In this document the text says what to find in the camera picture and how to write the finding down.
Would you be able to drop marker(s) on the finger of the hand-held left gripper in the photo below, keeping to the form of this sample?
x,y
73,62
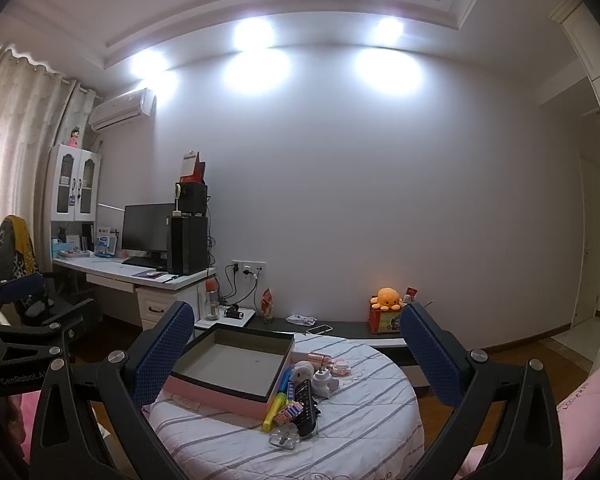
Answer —
x,y
27,287
62,332

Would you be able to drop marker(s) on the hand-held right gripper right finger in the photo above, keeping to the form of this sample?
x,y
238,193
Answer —
x,y
430,355

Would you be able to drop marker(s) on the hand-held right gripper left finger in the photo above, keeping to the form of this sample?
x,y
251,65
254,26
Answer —
x,y
165,355

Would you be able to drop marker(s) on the pink storage box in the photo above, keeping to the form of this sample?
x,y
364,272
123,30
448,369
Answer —
x,y
230,360

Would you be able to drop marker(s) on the pink white block toy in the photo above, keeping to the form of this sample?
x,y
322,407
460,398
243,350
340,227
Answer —
x,y
341,368

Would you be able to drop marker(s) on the white plug adapter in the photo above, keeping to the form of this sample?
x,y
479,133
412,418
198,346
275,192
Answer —
x,y
325,382

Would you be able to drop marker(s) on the rose gold cup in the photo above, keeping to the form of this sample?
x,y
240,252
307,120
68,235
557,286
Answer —
x,y
320,359

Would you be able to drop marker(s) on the blue plastic tube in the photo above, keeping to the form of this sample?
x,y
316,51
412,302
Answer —
x,y
285,382

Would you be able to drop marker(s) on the white plush sheep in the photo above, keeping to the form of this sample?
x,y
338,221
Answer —
x,y
302,371

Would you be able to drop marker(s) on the small orange patterned box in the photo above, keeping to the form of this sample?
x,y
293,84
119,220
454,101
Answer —
x,y
287,412

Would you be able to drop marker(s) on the black remote control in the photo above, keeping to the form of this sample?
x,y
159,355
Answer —
x,y
305,407

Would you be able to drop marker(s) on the clear plastic case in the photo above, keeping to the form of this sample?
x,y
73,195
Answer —
x,y
284,439

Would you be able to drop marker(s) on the black office chair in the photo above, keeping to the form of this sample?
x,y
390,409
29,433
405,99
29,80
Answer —
x,y
10,260

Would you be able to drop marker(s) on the yellow patterned garment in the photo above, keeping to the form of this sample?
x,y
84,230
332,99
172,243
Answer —
x,y
22,240

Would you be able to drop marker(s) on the pink fuzzy cloth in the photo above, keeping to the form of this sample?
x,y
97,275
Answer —
x,y
27,425

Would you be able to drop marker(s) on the red printed storage box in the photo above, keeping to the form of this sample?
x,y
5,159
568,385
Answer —
x,y
382,321

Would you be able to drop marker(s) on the red white packet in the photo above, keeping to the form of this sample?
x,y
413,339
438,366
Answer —
x,y
411,294

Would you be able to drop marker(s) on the water bottle with orange lid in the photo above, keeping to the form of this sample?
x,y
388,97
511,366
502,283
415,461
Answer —
x,y
211,305

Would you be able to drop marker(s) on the orange octopus plush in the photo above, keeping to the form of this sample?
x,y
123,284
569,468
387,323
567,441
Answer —
x,y
387,297

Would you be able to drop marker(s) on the white desk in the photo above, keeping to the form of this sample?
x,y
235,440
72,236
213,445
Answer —
x,y
110,270

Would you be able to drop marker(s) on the striped white blanket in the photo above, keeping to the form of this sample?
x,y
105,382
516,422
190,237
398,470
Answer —
x,y
370,410

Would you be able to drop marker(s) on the purple notebook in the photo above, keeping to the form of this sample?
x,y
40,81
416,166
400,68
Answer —
x,y
147,274

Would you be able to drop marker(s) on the black white headboard cabinet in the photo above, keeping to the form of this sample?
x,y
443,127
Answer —
x,y
350,330

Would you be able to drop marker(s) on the white bedside table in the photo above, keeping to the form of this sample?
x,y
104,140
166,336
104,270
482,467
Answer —
x,y
245,316

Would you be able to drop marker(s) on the blue white box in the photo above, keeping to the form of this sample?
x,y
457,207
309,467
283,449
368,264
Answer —
x,y
105,241

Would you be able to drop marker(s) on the black keyboard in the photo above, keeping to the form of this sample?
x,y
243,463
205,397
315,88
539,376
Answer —
x,y
140,262

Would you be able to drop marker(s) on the black computer tower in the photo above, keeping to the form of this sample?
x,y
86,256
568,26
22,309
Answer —
x,y
190,245

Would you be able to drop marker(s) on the white phone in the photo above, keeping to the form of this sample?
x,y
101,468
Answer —
x,y
320,329

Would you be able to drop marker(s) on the red snack bag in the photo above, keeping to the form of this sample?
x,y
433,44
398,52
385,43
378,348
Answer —
x,y
267,305

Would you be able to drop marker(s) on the white glass-door cabinet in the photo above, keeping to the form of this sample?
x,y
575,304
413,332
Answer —
x,y
79,185

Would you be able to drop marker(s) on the black computer monitor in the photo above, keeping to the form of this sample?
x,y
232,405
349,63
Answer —
x,y
147,230

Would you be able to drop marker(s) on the cream curtain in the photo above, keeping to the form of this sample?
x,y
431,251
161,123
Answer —
x,y
15,160

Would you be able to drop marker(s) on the tissue pack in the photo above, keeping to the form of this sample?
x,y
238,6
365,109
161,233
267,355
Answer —
x,y
300,319

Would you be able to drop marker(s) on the green white handheld fan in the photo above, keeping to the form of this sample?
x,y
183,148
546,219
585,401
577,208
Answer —
x,y
178,200

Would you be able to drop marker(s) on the pink doll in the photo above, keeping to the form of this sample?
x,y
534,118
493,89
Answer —
x,y
74,138

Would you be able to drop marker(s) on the black speaker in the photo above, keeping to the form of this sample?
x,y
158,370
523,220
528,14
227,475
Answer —
x,y
192,199

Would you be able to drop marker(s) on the pink quilt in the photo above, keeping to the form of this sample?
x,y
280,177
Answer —
x,y
590,395

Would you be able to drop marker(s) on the red and white desk calendar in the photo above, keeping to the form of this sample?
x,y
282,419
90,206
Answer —
x,y
192,175

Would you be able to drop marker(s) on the white door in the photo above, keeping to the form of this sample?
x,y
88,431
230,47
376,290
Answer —
x,y
587,240

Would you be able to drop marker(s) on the white air conditioner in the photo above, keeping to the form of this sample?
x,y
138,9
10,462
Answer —
x,y
122,110

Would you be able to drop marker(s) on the ceiling spotlight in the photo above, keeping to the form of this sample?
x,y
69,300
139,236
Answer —
x,y
252,32
147,62
387,27

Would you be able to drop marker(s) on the small black camera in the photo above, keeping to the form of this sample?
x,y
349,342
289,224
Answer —
x,y
231,311

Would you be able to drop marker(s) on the white wall power outlet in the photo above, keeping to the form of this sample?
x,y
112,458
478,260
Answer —
x,y
260,266

